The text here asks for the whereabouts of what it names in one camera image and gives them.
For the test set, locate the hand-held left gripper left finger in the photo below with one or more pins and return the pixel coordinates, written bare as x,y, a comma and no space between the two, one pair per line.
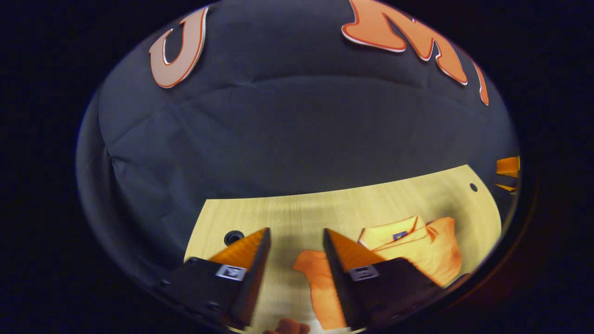
255,273

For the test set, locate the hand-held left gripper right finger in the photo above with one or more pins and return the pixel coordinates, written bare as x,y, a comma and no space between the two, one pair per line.
338,278

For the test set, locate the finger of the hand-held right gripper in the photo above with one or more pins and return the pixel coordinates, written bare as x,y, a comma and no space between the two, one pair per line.
506,188
509,167

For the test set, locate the orange polo T-shirt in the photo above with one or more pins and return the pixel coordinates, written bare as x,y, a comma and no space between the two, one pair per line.
431,250

